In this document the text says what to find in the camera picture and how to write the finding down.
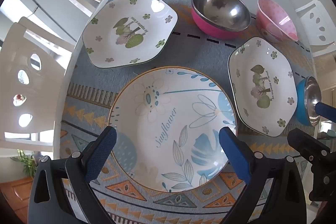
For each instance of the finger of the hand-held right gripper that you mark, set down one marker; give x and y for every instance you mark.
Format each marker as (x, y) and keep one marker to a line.
(302, 142)
(325, 110)

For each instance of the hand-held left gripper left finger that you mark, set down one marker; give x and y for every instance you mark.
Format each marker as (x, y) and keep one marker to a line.
(101, 153)

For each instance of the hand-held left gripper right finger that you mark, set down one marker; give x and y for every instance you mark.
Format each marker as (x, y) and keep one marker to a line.
(233, 153)

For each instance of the blue steel bowl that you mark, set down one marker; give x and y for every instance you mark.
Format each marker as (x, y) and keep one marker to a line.
(302, 99)

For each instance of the small hexagonal tree-print plate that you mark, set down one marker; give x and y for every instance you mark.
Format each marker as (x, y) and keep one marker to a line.
(262, 77)

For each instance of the round blue floral plate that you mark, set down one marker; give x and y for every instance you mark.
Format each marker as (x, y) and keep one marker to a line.
(168, 113)

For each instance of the pink dotted bowl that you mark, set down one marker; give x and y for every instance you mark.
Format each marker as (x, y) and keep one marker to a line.
(275, 19)

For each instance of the large hexagonal tree-print plate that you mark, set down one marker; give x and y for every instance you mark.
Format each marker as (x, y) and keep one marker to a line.
(131, 29)

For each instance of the pink steel bowl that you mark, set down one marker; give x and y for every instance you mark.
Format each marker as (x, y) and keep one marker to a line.
(220, 8)

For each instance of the green potted plant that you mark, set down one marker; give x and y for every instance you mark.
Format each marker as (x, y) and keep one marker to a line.
(27, 163)

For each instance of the wooden cabinet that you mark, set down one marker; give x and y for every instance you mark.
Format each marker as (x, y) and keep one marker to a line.
(15, 200)

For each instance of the patterned grey-blue table mat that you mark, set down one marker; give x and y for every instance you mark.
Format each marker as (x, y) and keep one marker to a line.
(199, 56)

